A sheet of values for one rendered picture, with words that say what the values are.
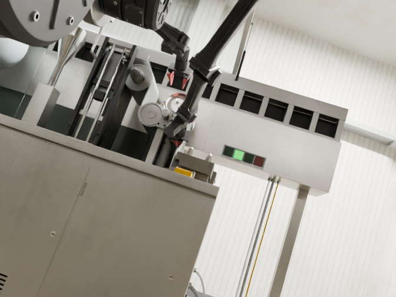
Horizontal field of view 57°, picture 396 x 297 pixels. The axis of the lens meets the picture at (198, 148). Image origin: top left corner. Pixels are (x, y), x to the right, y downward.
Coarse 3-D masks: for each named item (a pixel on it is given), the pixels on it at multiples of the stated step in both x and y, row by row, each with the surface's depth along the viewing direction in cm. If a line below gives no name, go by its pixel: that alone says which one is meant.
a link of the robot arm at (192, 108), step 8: (216, 72) 122; (192, 80) 132; (200, 80) 128; (208, 80) 126; (216, 80) 126; (192, 88) 136; (200, 88) 133; (192, 96) 140; (200, 96) 144; (184, 104) 150; (192, 104) 146; (184, 112) 155; (192, 112) 153
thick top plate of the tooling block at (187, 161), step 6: (186, 156) 171; (192, 156) 171; (180, 162) 171; (186, 162) 171; (192, 162) 170; (198, 162) 170; (204, 162) 170; (210, 162) 170; (180, 168) 179; (186, 168) 173; (192, 168) 170; (198, 168) 170; (204, 168) 170; (210, 168) 170; (204, 174) 173; (210, 174) 169
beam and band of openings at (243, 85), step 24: (48, 48) 227; (96, 48) 232; (144, 48) 225; (192, 72) 220; (216, 96) 219; (240, 96) 216; (264, 96) 216; (288, 96) 215; (288, 120) 212; (312, 120) 212; (336, 120) 214
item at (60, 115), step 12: (24, 96) 220; (24, 108) 218; (60, 108) 217; (48, 120) 216; (60, 120) 216; (84, 120) 215; (60, 132) 214; (84, 132) 214; (120, 132) 213; (132, 132) 213; (120, 144) 211; (132, 144) 211; (144, 144) 211; (132, 156) 210; (168, 168) 208
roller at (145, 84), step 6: (138, 66) 187; (144, 72) 186; (150, 72) 186; (144, 78) 185; (150, 78) 185; (126, 84) 185; (132, 84) 185; (138, 84) 185; (144, 84) 185; (132, 90) 185; (138, 90) 184; (144, 90) 186; (138, 96) 192; (144, 96) 192; (138, 102) 202
